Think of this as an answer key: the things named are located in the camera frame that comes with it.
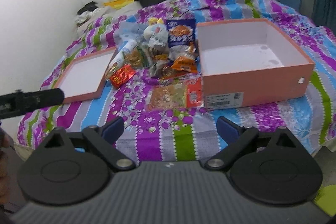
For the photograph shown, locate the green clear snack bag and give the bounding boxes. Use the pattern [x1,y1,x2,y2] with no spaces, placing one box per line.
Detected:
[125,43,154,69]

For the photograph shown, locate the person's hand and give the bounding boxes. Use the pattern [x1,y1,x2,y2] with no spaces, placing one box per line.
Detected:
[0,129,10,205]

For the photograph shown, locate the colourful striped floral bedsheet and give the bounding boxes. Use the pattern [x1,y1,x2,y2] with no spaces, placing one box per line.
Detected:
[14,0,335,162]

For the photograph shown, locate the red foil snack packet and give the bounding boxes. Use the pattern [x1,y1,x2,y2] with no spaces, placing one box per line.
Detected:
[109,64,136,89]

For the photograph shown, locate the pink shoe box lid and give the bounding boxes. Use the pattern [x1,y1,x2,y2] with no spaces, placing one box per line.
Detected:
[55,47,118,103]

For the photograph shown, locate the clear red-label snack bag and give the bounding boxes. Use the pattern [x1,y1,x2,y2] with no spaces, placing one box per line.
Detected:
[146,77,204,111]

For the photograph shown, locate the pink shoe box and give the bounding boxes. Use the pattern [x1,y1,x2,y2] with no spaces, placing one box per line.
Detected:
[197,19,315,111]

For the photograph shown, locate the orange snack packet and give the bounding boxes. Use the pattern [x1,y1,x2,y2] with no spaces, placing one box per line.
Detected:
[171,56,198,73]

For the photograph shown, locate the white lotion bottle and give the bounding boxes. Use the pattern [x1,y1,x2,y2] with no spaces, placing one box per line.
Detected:
[108,39,138,69]

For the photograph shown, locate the light blue plastic bag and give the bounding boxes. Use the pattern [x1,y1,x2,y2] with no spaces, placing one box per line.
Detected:
[113,21,148,45]

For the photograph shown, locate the blue snack bag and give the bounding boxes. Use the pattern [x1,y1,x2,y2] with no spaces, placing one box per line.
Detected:
[166,19,196,54]

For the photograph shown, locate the yellow pillow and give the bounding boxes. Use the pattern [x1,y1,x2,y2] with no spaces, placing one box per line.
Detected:
[104,0,134,10]

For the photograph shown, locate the blue curtain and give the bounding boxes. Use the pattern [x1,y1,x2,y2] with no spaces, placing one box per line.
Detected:
[312,0,335,34]

